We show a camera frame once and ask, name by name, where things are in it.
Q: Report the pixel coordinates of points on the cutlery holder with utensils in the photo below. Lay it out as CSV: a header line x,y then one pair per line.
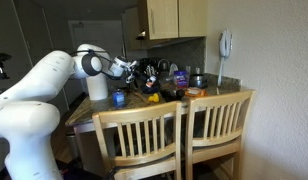
x,y
150,70

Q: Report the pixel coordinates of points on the blue tin can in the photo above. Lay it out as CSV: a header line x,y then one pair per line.
x,y
118,99

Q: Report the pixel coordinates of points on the chrome kitchen faucet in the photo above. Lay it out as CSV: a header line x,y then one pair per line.
x,y
163,63

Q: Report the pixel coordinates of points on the light wooden wall cabinet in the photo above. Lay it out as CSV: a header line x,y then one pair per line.
x,y
174,18

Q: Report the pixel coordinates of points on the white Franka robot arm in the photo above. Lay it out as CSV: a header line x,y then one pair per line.
x,y
27,123

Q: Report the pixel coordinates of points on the dark blue bowl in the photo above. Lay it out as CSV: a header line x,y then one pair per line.
x,y
150,89

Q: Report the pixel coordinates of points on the yellow rubber duck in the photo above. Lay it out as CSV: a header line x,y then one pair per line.
x,y
154,98

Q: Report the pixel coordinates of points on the light wooden slat chair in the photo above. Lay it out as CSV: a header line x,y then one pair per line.
x,y
220,103
140,116

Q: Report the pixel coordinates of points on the black tripod stand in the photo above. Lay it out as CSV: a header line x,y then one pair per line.
x,y
0,57

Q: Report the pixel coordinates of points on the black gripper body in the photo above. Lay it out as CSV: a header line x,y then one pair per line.
x,y
131,68

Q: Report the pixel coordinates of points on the wooden cutting board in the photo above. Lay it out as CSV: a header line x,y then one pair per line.
x,y
140,97

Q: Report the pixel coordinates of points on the jar with blue lid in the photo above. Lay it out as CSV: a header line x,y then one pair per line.
x,y
181,80

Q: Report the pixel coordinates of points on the black pouch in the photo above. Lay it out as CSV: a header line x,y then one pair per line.
x,y
170,94

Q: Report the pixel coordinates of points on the white wall phone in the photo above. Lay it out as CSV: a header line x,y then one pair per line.
x,y
225,43

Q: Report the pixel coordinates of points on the black coffee maker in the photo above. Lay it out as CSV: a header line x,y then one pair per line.
x,y
148,61

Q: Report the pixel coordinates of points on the white bottle with orange label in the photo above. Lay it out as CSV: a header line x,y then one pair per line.
x,y
151,81

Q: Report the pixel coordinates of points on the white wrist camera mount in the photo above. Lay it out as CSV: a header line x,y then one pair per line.
x,y
130,79

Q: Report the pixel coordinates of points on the metal cooking pot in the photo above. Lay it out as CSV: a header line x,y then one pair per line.
x,y
198,81

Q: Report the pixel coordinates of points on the steel lid trash can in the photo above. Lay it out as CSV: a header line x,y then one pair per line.
x,y
72,146

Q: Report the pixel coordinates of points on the white paper towel roll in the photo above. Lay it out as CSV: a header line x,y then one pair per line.
x,y
98,91

